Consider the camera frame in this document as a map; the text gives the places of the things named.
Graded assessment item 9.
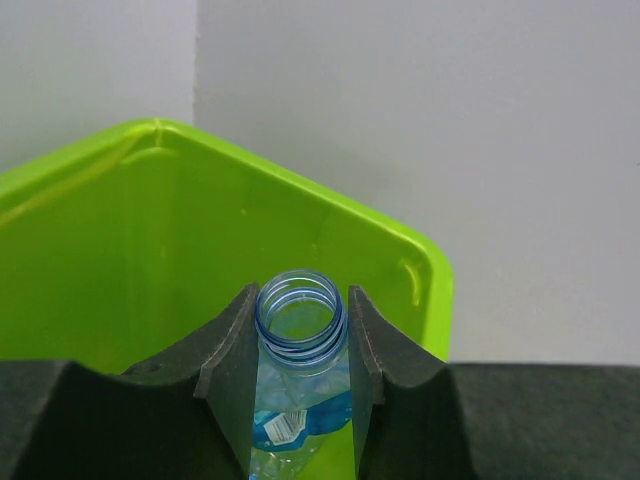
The blue label crushed bottle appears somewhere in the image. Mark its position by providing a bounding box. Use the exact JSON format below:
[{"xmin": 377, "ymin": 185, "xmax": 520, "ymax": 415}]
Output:
[{"xmin": 249, "ymin": 269, "xmax": 352, "ymax": 479}]

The green plastic bin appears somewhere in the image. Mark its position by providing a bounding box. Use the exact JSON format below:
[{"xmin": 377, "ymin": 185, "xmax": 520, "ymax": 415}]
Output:
[{"xmin": 1, "ymin": 118, "xmax": 454, "ymax": 372}]

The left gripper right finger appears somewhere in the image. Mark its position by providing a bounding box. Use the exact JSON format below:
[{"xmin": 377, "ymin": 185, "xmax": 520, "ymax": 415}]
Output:
[{"xmin": 348, "ymin": 286, "xmax": 639, "ymax": 479}]

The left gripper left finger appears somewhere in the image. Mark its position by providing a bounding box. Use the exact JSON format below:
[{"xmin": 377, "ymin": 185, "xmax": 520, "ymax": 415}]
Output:
[{"xmin": 1, "ymin": 284, "xmax": 259, "ymax": 479}]

